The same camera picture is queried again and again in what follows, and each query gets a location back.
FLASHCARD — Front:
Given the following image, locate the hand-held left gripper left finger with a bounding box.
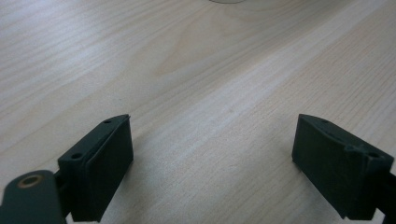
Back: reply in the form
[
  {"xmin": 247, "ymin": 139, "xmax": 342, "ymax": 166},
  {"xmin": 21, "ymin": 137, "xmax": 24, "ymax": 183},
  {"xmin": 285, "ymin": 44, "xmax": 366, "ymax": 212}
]
[{"xmin": 57, "ymin": 113, "xmax": 135, "ymax": 223}]

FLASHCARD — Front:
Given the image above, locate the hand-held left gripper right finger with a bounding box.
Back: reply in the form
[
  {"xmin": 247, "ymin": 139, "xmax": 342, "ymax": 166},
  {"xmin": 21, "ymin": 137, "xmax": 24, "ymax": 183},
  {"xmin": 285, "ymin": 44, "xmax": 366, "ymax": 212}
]
[{"xmin": 290, "ymin": 113, "xmax": 395, "ymax": 221}]

